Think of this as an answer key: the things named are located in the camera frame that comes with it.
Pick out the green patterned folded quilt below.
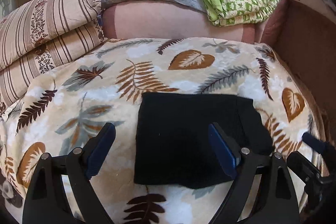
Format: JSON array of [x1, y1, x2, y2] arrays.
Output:
[[203, 0, 281, 27]]

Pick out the upper striped beige pillow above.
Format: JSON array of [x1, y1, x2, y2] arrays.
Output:
[[1, 0, 101, 70]]

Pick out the black pants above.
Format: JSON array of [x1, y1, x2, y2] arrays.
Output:
[[134, 93, 274, 189]]

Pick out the leaf pattern plush blanket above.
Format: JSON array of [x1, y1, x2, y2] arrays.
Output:
[[1, 38, 325, 223]]

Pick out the striped beige pillow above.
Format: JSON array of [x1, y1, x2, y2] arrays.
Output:
[[1, 0, 101, 70], [1, 20, 104, 113]]

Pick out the lower striped beige pillow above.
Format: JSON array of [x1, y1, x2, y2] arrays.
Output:
[[1, 20, 104, 113]]

